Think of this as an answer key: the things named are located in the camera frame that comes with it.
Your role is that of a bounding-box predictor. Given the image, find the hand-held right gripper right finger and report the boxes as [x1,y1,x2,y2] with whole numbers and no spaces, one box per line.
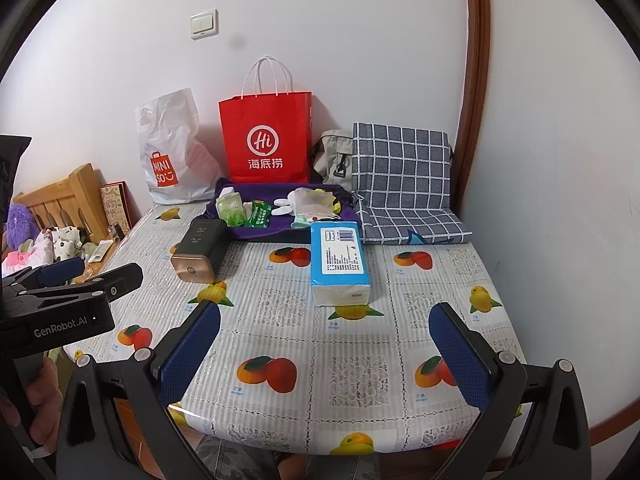
[428,301,593,480]

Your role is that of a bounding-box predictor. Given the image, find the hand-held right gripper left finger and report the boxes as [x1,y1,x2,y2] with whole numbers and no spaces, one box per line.
[55,300,222,480]

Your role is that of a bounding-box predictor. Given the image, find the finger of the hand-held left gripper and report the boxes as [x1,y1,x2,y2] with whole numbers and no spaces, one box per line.
[2,257,86,297]
[30,262,145,308]

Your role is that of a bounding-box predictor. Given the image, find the green tissue pack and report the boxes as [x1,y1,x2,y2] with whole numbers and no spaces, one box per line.
[216,192,248,228]

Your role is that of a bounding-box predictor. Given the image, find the dark green snack packet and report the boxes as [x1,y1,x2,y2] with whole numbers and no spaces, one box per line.
[248,200,273,231]

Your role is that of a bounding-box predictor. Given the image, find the white glove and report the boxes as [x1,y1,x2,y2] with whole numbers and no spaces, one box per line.
[271,196,301,218]

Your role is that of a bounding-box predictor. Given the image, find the clear plastic packet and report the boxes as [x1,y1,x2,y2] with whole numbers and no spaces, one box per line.
[294,187,333,220]

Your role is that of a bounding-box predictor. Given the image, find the person's left hand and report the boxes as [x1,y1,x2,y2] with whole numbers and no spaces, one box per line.
[24,357,65,457]

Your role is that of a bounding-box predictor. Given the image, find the wooden nightstand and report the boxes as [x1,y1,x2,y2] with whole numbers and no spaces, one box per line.
[80,225,133,277]

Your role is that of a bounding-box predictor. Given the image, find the colourful patterned bedding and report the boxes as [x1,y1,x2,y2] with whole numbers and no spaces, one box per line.
[0,227,96,281]

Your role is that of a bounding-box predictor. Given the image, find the purple plush toy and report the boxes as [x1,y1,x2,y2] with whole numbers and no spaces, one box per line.
[6,203,41,253]

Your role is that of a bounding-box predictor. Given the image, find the wooden headboard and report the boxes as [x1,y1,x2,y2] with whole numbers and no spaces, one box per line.
[15,162,111,246]

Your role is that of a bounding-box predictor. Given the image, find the patterned book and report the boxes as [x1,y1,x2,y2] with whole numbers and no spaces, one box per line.
[100,184,133,233]

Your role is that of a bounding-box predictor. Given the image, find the dark box with gold end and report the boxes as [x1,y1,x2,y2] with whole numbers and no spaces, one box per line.
[170,217,228,283]

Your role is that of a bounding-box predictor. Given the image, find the purple towel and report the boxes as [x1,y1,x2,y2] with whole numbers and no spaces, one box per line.
[207,177,363,243]

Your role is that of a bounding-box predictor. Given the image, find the person's camouflage trousers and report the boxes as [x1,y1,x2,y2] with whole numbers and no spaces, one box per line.
[192,435,366,480]

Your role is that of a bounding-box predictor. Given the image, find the white plastic shopping bag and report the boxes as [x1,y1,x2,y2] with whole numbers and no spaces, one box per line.
[136,87,223,206]

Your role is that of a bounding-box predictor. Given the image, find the blue tissue pack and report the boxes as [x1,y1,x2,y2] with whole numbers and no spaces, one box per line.
[310,221,372,308]

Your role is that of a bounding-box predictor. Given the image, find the grey checked cloth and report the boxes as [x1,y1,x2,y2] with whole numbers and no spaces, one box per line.
[351,122,473,246]

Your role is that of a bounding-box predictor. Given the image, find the red paper bag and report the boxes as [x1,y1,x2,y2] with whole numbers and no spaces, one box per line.
[218,56,313,185]

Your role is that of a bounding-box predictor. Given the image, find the beige backpack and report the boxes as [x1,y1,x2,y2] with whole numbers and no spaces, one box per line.
[312,130,356,186]

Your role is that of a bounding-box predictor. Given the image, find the white wall light switch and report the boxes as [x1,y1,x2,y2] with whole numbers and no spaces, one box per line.
[189,9,219,40]

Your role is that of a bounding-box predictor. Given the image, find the wooden door frame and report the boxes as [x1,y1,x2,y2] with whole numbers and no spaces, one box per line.
[452,0,491,201]

